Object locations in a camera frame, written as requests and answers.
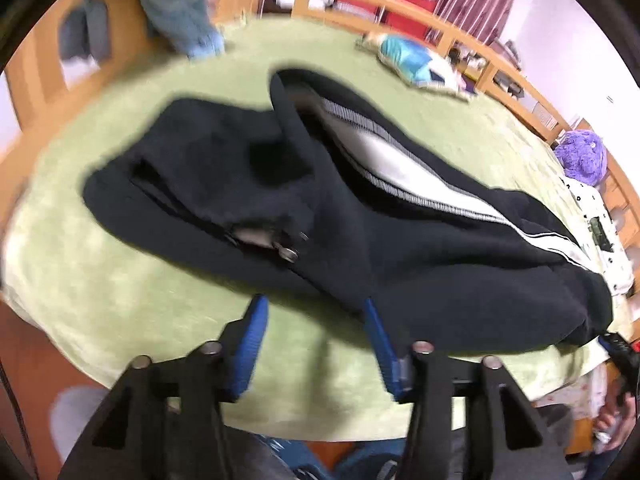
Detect light blue garment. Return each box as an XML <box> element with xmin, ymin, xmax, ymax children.
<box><xmin>125</xmin><ymin>0</ymin><xmax>276</xmax><ymax>58</ymax></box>

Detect green blanket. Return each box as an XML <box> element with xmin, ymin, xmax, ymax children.
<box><xmin>0</xmin><ymin>15</ymin><xmax>636</xmax><ymax>443</ymax></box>

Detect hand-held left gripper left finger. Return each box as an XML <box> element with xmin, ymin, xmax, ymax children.
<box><xmin>57</xmin><ymin>294</ymin><xmax>301</xmax><ymax>480</ymax></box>

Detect purple plush toy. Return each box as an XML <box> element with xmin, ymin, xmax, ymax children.
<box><xmin>554</xmin><ymin>130</ymin><xmax>608</xmax><ymax>186</ymax></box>

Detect colourful patterned pillow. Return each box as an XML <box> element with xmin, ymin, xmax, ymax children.
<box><xmin>356</xmin><ymin>31</ymin><xmax>473</xmax><ymax>101</ymax></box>

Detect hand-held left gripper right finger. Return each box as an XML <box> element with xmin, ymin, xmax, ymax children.
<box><xmin>362</xmin><ymin>297</ymin><xmax>573</xmax><ymax>480</ymax></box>

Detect person's blue jeans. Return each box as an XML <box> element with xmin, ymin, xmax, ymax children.
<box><xmin>260</xmin><ymin>435</ymin><xmax>408</xmax><ymax>480</ymax></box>

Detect floral bed sheet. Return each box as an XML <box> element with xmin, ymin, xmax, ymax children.
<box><xmin>532</xmin><ymin>362</ymin><xmax>608</xmax><ymax>423</ymax></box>

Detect red box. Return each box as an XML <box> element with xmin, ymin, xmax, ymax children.
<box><xmin>385</xmin><ymin>0</ymin><xmax>437</xmax><ymax>31</ymax></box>

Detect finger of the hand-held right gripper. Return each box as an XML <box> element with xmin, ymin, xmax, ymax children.
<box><xmin>597</xmin><ymin>332</ymin><xmax>621</xmax><ymax>361</ymax></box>

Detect black pants with white stripe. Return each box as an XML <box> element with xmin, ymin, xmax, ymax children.
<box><xmin>82</xmin><ymin>67</ymin><xmax>615</xmax><ymax>356</ymax></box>

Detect white dotted pillow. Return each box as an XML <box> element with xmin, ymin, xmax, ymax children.
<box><xmin>557</xmin><ymin>176</ymin><xmax>636</xmax><ymax>296</ymax></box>

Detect wooden bed frame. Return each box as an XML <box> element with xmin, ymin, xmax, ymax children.
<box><xmin>0</xmin><ymin>0</ymin><xmax>640</xmax><ymax>271</ymax></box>

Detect person's right hand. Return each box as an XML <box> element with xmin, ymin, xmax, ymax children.
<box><xmin>595</xmin><ymin>395</ymin><xmax>633</xmax><ymax>456</ymax></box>

